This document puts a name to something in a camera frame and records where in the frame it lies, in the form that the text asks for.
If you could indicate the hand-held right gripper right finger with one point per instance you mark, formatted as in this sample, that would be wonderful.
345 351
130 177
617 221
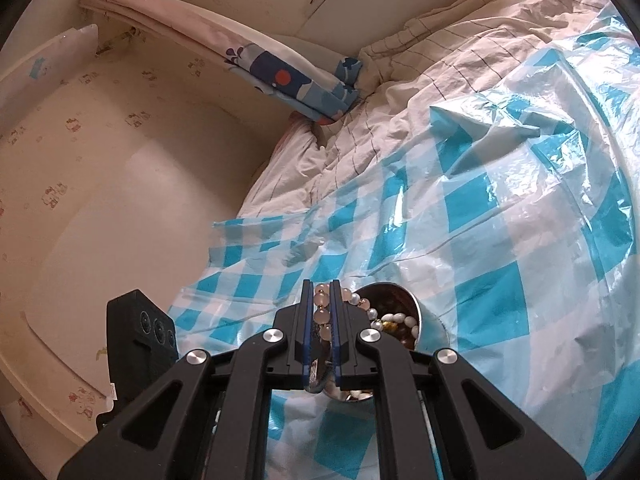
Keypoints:
336 325

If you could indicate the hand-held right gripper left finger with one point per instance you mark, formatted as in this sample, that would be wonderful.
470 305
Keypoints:
303 325

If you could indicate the round metal cup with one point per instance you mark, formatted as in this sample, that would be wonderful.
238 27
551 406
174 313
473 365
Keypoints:
395 296

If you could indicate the blue checked plastic sheet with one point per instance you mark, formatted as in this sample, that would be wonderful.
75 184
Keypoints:
475 270

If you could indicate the blue printed pillow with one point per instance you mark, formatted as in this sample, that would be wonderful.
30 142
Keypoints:
295 77

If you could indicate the white striped duvet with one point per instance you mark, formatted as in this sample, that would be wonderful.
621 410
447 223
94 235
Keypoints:
425 75

